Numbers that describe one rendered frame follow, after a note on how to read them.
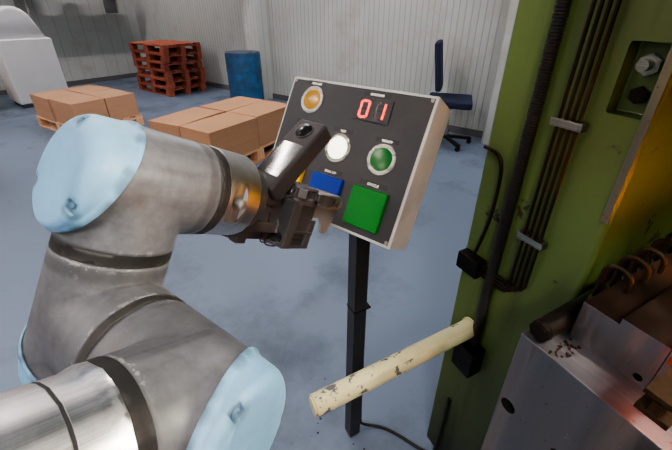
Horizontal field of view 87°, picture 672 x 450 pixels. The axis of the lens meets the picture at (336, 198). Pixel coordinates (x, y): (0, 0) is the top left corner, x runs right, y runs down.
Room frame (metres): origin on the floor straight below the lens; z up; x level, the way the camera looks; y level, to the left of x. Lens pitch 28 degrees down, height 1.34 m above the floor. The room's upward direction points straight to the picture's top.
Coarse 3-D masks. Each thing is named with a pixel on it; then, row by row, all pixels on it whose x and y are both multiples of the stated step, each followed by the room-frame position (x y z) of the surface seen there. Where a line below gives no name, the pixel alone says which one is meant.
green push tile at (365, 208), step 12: (360, 192) 0.59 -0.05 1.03; (372, 192) 0.57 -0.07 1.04; (348, 204) 0.58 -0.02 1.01; (360, 204) 0.57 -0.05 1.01; (372, 204) 0.56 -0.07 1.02; (384, 204) 0.55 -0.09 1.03; (348, 216) 0.57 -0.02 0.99; (360, 216) 0.56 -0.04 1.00; (372, 216) 0.55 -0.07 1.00; (360, 228) 0.55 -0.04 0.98; (372, 228) 0.54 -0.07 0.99
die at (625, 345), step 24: (648, 288) 0.39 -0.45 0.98; (600, 312) 0.34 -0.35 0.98; (624, 312) 0.34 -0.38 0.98; (648, 312) 0.33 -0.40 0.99; (576, 336) 0.36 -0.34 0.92; (600, 336) 0.33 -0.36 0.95; (624, 336) 0.31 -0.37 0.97; (648, 336) 0.30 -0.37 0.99; (624, 360) 0.30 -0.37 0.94; (648, 360) 0.29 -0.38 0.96
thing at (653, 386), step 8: (664, 376) 0.23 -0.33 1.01; (648, 384) 0.22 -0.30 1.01; (656, 384) 0.22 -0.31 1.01; (664, 384) 0.22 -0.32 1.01; (648, 392) 0.21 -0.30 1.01; (656, 392) 0.21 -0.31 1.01; (664, 392) 0.21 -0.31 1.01; (640, 400) 0.22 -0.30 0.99; (648, 400) 0.22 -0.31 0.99; (656, 400) 0.21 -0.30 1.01; (664, 400) 0.20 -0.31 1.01; (640, 408) 0.21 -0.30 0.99; (648, 408) 0.21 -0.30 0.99; (656, 408) 0.20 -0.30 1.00; (664, 408) 0.20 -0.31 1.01; (648, 416) 0.20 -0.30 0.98; (656, 416) 0.20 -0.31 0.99; (664, 416) 0.20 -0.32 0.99; (664, 424) 0.19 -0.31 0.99
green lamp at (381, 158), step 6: (378, 150) 0.62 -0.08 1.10; (384, 150) 0.61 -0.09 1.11; (372, 156) 0.62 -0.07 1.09; (378, 156) 0.61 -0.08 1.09; (384, 156) 0.60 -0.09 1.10; (390, 156) 0.60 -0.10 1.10; (372, 162) 0.61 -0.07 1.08; (378, 162) 0.60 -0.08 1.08; (384, 162) 0.60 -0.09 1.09; (390, 162) 0.59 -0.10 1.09; (378, 168) 0.60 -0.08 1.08; (384, 168) 0.59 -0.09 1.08
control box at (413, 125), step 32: (352, 96) 0.71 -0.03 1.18; (384, 96) 0.67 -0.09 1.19; (416, 96) 0.64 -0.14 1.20; (288, 128) 0.76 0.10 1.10; (352, 128) 0.68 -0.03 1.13; (384, 128) 0.64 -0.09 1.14; (416, 128) 0.61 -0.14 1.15; (320, 160) 0.68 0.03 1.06; (352, 160) 0.64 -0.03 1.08; (416, 160) 0.57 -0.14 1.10; (384, 192) 0.57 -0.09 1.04; (416, 192) 0.58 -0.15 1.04; (384, 224) 0.54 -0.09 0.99
